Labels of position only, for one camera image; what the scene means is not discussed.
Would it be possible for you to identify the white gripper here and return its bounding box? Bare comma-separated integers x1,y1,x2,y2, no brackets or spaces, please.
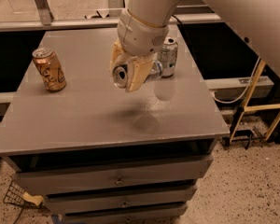
110,9,169,92

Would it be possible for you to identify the blue silver redbull can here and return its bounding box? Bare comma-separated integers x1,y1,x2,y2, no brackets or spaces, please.
112,60,163,89

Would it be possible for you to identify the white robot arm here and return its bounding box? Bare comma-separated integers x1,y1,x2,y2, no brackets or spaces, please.
110,0,280,92

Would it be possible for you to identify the silver green soda can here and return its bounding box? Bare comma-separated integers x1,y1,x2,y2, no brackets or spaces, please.
157,36,178,77

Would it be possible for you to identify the orange soda can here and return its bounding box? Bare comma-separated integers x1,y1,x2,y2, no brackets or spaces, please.
32,48,66,91

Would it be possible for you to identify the grey metal railing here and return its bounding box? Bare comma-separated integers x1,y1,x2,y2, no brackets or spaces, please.
0,0,223,34

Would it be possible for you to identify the grey drawer cabinet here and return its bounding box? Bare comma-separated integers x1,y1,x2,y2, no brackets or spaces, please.
0,24,231,224

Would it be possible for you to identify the top grey drawer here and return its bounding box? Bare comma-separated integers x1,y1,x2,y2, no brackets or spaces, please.
13,155,213,195

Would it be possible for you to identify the grey drawer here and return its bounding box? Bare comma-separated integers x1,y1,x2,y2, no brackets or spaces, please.
13,155,213,195
45,185,197,214
64,203,187,224

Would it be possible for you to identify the bottom grey drawer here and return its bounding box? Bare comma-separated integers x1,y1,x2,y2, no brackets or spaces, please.
64,203,187,224

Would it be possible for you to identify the middle grey drawer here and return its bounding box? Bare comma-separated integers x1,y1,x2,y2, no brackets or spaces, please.
45,185,197,214

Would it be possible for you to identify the yellow metal stand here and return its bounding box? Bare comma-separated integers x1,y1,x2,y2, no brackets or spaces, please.
223,59,280,147

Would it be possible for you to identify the yellow foam piece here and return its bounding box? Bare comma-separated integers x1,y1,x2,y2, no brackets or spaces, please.
22,192,43,206

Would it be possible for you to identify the black cable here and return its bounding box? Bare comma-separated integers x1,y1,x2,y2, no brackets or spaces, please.
172,15,190,45

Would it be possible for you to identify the white cable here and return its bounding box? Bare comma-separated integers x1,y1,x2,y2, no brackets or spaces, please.
213,57,261,105

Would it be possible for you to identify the black wire basket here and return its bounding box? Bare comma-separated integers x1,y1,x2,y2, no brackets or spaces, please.
3,181,38,209

